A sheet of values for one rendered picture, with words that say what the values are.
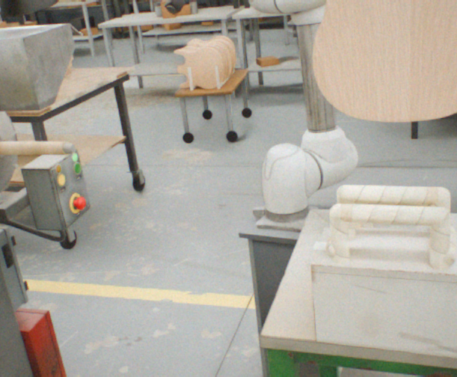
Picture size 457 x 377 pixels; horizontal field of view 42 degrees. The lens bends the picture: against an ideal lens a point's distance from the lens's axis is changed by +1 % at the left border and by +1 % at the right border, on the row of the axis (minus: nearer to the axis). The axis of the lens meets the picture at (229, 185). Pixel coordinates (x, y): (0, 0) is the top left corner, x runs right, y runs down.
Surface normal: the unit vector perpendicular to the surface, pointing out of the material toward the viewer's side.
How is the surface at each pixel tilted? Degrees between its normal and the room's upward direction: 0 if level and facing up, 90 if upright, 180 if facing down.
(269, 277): 90
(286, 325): 0
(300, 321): 0
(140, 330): 0
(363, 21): 93
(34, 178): 90
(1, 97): 90
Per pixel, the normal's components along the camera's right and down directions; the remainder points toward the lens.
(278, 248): -0.41, 0.40
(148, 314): -0.11, -0.91
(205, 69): -0.21, 0.38
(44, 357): 0.95, 0.02
